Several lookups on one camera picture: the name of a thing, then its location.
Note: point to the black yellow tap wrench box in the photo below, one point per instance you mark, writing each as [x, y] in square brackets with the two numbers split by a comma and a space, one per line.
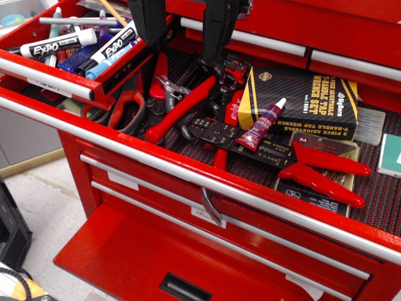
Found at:
[317, 104]

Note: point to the red tool chest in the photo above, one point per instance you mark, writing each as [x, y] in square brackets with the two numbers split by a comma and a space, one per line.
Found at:
[162, 215]

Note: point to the open large red drawer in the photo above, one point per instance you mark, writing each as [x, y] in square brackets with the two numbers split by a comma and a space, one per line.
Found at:
[87, 143]

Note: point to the blue marker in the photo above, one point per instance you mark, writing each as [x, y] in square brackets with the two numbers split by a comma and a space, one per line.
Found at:
[84, 54]

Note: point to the open small red drawer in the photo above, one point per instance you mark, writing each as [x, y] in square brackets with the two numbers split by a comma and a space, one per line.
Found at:
[62, 59]

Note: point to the red handled diagonal cutters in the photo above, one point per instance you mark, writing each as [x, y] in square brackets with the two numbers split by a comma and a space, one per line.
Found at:
[160, 82]

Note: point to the green white box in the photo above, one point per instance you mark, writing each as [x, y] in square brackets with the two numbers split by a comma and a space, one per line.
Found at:
[389, 160]

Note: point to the light blue pen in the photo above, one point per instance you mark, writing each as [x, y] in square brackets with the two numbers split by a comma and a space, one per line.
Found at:
[94, 72]

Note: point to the red threadlocker glue tube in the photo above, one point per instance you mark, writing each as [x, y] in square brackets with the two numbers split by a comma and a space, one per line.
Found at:
[253, 136]

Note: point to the black box on floor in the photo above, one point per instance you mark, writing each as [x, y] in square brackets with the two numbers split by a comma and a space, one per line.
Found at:
[15, 234]

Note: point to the white Expo marker left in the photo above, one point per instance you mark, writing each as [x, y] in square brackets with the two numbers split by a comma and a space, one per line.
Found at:
[52, 45]

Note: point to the white Expo marker right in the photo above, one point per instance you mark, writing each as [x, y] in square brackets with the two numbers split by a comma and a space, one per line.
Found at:
[127, 35]

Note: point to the white expo marker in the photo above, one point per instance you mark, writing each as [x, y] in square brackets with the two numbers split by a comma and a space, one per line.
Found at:
[127, 35]
[52, 45]

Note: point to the grey metal rod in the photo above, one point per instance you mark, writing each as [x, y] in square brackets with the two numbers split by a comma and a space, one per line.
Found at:
[80, 21]

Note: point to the teal capped marker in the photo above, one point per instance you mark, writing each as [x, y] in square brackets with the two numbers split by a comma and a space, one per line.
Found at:
[50, 59]

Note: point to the red handled crimping pliers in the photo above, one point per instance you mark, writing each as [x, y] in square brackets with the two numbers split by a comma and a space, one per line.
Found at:
[195, 97]

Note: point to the red grey scissors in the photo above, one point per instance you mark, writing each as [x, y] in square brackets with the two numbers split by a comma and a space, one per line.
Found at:
[126, 114]

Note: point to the drill bit set case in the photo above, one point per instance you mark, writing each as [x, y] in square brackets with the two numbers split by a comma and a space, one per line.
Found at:
[335, 179]

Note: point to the clear plastic bit case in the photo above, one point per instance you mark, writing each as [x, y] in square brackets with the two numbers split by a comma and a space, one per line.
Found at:
[370, 126]

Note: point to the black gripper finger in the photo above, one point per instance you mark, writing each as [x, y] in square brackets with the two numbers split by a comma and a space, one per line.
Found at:
[149, 17]
[219, 19]

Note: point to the red handled wire stripper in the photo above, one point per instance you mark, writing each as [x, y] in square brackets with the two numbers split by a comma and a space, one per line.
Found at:
[295, 160]

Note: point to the wooden stick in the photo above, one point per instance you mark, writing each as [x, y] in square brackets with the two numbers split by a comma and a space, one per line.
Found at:
[114, 13]

